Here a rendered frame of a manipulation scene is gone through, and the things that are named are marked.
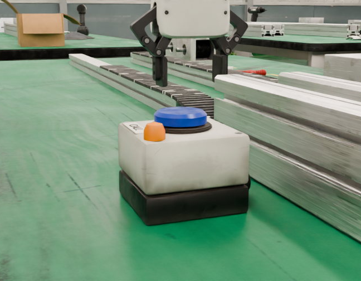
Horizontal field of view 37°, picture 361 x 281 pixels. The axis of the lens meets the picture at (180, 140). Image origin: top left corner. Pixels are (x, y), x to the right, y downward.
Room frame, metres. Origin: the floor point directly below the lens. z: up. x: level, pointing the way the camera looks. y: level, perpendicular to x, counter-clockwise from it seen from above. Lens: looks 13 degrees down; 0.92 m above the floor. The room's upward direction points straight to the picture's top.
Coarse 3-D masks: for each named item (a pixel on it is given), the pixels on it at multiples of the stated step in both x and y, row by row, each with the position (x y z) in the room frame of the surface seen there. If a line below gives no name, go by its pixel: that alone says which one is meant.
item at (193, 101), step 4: (180, 100) 0.72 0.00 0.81; (184, 100) 0.72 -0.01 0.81; (188, 100) 0.73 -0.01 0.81; (192, 100) 0.73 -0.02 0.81; (196, 100) 0.73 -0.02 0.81; (200, 100) 0.73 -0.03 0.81; (204, 100) 0.73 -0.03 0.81; (208, 100) 0.73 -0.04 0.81; (212, 100) 0.73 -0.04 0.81; (180, 104) 0.72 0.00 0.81
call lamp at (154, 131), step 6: (150, 126) 0.36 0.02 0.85; (156, 126) 0.36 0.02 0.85; (162, 126) 0.36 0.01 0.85; (144, 132) 0.36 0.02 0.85; (150, 132) 0.36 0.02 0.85; (156, 132) 0.36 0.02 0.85; (162, 132) 0.36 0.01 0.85; (144, 138) 0.36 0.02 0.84; (150, 138) 0.36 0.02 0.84; (156, 138) 0.36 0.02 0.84; (162, 138) 0.36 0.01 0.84
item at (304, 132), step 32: (224, 96) 0.55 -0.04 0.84; (256, 96) 0.46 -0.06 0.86; (288, 96) 0.41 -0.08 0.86; (320, 96) 0.40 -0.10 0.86; (352, 96) 0.45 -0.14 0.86; (256, 128) 0.46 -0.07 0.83; (288, 128) 0.41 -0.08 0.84; (320, 128) 0.39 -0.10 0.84; (352, 128) 0.34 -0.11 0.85; (256, 160) 0.46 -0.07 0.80; (288, 160) 0.41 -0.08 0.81; (320, 160) 0.37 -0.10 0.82; (352, 160) 0.34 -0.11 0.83; (288, 192) 0.41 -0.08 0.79; (320, 192) 0.37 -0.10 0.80; (352, 192) 0.33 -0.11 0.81; (352, 224) 0.33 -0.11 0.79
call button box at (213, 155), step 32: (128, 128) 0.40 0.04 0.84; (192, 128) 0.39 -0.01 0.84; (224, 128) 0.40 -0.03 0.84; (128, 160) 0.40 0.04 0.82; (160, 160) 0.36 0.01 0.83; (192, 160) 0.37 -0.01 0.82; (224, 160) 0.37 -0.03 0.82; (128, 192) 0.40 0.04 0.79; (160, 192) 0.36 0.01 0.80; (192, 192) 0.37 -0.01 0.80; (224, 192) 0.37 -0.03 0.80
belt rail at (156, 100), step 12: (72, 60) 1.62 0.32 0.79; (84, 60) 1.41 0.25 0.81; (96, 60) 1.41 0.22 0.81; (96, 72) 1.29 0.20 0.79; (108, 72) 1.14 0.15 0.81; (108, 84) 1.14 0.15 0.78; (120, 84) 1.07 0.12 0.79; (132, 84) 0.96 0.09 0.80; (132, 96) 0.96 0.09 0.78; (144, 96) 0.89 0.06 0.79; (156, 96) 0.83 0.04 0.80; (168, 96) 0.77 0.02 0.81; (156, 108) 0.83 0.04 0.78
